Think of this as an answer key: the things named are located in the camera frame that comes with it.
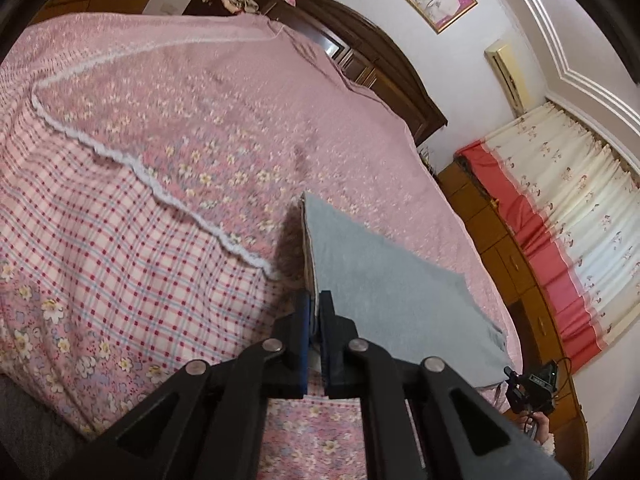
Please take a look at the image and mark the dark wooden headboard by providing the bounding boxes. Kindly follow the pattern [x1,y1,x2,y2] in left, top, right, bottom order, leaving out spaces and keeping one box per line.
[252,0,448,146]

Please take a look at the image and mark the person's right hand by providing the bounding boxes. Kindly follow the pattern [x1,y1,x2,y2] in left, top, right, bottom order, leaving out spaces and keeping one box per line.
[520,412,548,443]

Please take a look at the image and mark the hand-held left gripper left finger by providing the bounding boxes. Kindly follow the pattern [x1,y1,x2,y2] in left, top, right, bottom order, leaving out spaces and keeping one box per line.
[75,290,313,480]

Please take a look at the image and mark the pile of clothes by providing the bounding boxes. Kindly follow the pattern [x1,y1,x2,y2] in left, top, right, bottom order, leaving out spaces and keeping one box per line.
[202,0,260,13]

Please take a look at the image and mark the cream and red printed curtain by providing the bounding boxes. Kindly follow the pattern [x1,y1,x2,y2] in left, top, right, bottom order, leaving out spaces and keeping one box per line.
[456,102,640,376]

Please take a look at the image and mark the black cable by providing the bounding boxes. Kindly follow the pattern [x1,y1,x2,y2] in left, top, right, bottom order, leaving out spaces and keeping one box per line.
[556,357,577,403]

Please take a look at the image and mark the cream wall air conditioner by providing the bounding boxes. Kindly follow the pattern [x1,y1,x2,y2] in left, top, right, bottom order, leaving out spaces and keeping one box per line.
[484,39,531,117]

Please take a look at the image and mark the long wooden drawer cabinet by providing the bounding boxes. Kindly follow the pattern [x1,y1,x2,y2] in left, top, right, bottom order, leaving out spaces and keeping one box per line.
[437,160,591,471]

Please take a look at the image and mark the bed with pink floral bedspread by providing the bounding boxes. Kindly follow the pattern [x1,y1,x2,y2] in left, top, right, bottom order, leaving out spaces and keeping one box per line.
[0,10,523,480]

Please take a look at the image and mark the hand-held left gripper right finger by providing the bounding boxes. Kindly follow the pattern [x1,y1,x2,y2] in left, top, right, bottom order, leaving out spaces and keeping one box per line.
[319,291,571,480]

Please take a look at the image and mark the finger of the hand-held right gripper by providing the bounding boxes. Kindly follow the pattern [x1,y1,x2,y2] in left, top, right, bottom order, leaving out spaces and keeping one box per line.
[502,366,526,413]

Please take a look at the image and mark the grey pants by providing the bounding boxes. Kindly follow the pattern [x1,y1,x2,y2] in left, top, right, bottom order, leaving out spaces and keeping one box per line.
[298,191,511,391]

